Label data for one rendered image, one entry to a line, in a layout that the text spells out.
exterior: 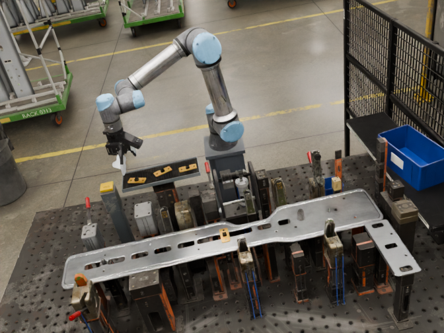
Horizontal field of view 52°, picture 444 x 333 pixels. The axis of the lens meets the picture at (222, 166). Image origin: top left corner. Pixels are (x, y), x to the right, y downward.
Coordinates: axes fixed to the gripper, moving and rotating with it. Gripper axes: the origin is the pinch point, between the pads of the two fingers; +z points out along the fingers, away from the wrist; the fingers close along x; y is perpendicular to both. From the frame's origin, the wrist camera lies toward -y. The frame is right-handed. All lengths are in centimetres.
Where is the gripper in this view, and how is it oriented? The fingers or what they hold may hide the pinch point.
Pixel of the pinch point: (131, 166)
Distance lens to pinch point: 210.9
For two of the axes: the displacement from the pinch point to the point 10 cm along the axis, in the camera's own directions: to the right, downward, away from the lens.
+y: -9.7, 0.1, 2.6
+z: 1.6, 8.0, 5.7
